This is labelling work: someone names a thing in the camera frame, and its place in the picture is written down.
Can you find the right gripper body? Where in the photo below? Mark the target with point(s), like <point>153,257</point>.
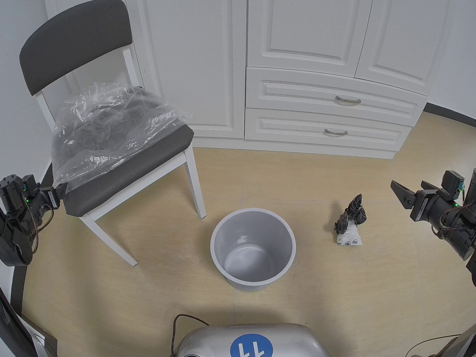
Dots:
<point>427,208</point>

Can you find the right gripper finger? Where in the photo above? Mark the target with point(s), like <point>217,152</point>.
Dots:
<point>405,197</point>
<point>431,189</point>

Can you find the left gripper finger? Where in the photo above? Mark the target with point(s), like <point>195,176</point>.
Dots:
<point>61,190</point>

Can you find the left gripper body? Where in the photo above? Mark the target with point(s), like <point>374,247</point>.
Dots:
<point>46,198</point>

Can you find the black plastic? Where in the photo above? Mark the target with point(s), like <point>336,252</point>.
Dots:
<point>355,210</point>

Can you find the white printed wrapper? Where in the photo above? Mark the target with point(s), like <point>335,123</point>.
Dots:
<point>349,238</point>

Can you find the clear plastic bag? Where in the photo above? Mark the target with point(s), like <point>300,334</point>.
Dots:
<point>108,125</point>

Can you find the white trash bin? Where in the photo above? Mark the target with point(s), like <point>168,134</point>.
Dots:
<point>253,236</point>

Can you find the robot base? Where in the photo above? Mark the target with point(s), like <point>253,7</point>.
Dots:
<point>253,338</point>

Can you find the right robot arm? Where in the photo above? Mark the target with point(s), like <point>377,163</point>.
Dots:
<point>461,232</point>

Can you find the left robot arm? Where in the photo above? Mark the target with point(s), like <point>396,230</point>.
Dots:
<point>13,229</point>

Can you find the grey and white chair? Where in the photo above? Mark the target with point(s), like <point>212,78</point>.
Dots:
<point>74,39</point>

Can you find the white wardrobe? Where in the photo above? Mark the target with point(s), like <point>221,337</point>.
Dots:
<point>297,20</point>

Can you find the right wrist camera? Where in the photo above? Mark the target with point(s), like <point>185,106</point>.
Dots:
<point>453,182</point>

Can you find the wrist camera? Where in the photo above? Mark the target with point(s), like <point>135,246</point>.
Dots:
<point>453,182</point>
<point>29,184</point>

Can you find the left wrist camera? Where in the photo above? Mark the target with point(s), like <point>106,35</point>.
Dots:
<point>29,184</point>

